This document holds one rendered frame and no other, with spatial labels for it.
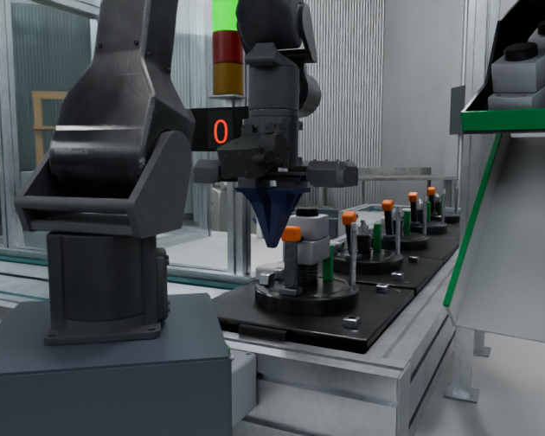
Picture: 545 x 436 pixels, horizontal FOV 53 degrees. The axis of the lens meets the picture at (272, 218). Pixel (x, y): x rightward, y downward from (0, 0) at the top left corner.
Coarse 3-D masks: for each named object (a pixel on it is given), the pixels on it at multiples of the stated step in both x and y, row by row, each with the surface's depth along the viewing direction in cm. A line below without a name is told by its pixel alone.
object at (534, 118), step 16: (528, 0) 71; (544, 0) 70; (512, 16) 68; (528, 16) 72; (544, 16) 71; (496, 32) 63; (512, 32) 68; (528, 32) 73; (496, 48) 63; (480, 96) 59; (464, 112) 55; (480, 112) 54; (496, 112) 53; (512, 112) 52; (528, 112) 52; (544, 112) 51; (464, 128) 56; (480, 128) 55; (496, 128) 54; (512, 128) 53; (528, 128) 52; (544, 128) 52
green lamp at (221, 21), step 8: (216, 0) 85; (224, 0) 85; (232, 0) 85; (216, 8) 86; (224, 8) 85; (232, 8) 85; (216, 16) 86; (224, 16) 85; (232, 16) 85; (216, 24) 86; (224, 24) 85; (232, 24) 86
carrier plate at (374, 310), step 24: (240, 288) 80; (360, 288) 80; (216, 312) 68; (240, 312) 68; (264, 312) 68; (360, 312) 68; (384, 312) 68; (288, 336) 62; (312, 336) 61; (336, 336) 59; (360, 336) 59
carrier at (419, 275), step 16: (400, 208) 95; (400, 224) 96; (368, 240) 95; (400, 240) 96; (336, 256) 95; (368, 256) 94; (384, 256) 94; (400, 256) 94; (320, 272) 90; (336, 272) 90; (368, 272) 89; (384, 272) 90; (416, 272) 90; (432, 272) 92; (400, 288) 82; (416, 288) 81
